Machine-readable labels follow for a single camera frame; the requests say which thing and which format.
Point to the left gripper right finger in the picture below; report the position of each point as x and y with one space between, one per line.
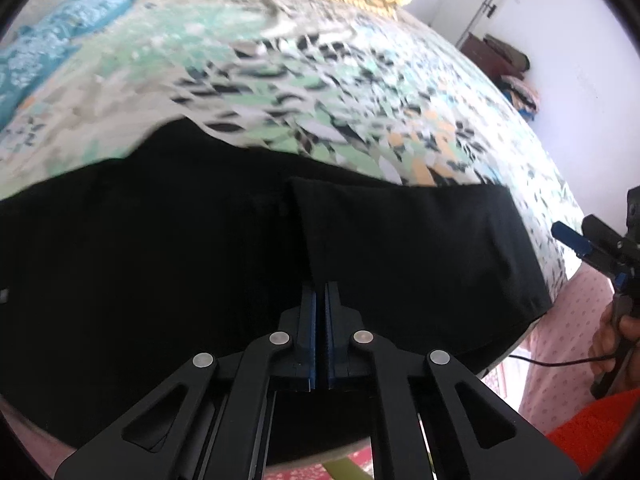
426 415

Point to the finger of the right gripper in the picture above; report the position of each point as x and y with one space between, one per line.
577 243
621 280

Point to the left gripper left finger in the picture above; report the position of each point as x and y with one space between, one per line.
212 418

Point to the black pants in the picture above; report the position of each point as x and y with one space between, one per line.
114 274

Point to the right hand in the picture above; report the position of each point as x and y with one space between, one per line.
605 342

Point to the pink dotted garment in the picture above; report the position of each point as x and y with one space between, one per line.
560 339

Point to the green stool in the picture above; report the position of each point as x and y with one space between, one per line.
345 469

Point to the pile of clothes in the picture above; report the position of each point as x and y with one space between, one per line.
509 77

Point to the brown wooden cabinet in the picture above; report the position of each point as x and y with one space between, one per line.
492 64

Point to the floral leaf bedsheet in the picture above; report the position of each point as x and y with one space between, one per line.
386 97

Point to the teal patterned pillow near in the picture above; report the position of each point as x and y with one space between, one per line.
29 61

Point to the teal patterned pillow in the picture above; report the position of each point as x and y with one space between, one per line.
29 61
74 18

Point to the teal patterned pillow far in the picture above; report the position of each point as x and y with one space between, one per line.
74 18

